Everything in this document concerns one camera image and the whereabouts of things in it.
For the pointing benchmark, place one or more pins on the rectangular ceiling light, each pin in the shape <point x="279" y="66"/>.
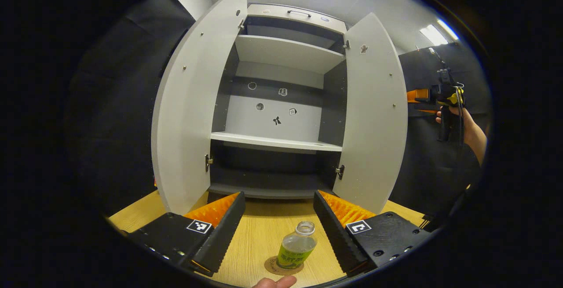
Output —
<point x="433" y="35"/>

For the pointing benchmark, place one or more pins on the round cork coaster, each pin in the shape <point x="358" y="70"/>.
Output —
<point x="270" y="266"/>

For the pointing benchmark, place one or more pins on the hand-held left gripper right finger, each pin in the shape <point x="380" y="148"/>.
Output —
<point x="336" y="235"/>

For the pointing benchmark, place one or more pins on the black backdrop cloth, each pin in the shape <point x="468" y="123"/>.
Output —
<point x="123" y="103"/>

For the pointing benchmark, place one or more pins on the grey cabinet drawer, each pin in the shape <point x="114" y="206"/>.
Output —
<point x="272" y="15"/>

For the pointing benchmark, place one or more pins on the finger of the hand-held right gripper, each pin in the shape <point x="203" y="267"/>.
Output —
<point x="418" y="96"/>

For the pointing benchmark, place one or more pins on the grey cabinet door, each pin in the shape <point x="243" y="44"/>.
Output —
<point x="189" y="116"/>
<point x="374" y="125"/>

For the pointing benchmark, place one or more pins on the green label plastic bottle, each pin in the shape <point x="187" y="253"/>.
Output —
<point x="297" y="248"/>

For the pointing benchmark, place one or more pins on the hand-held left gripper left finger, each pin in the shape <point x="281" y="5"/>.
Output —
<point x="224" y="235"/>

